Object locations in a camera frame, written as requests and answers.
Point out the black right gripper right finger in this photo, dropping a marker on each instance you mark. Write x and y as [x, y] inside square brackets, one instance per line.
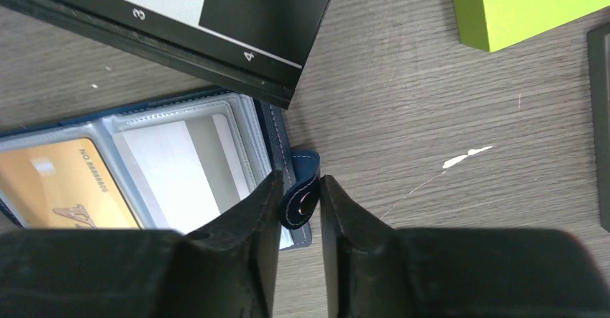
[374, 270]

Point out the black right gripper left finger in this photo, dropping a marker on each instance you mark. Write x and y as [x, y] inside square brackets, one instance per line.
[227, 268]

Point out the blue card holder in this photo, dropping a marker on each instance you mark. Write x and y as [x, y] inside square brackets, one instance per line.
[182, 162]

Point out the gold VIP credit card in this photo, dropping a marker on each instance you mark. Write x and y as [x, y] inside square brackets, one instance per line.
[63, 184]

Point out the black white chessboard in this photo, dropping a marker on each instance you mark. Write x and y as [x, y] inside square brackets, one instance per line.
[254, 47]

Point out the green toy block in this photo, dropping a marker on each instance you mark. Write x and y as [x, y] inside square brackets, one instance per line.
[493, 25]

